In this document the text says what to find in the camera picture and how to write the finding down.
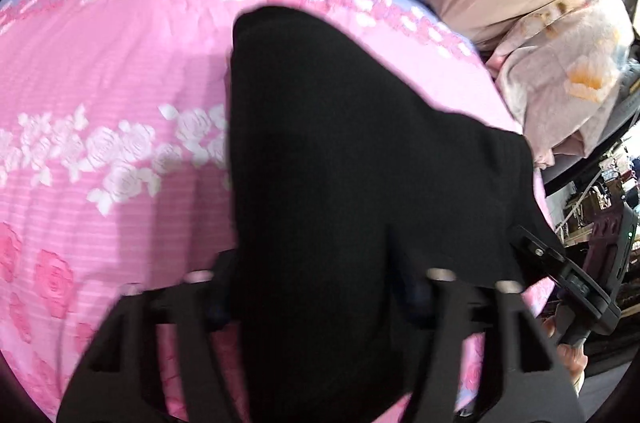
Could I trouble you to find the black pants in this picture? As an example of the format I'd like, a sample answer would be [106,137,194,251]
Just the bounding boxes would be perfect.
[228,6,555,422]

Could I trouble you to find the person's right hand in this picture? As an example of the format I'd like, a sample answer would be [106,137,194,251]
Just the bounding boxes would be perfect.
[556,344,588,394]

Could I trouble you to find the floral pale pink blanket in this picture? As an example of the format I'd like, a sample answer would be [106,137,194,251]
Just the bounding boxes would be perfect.
[486,0,634,169]

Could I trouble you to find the pink rose bed sheet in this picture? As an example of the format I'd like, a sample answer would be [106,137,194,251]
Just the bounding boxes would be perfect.
[0,0,561,423]

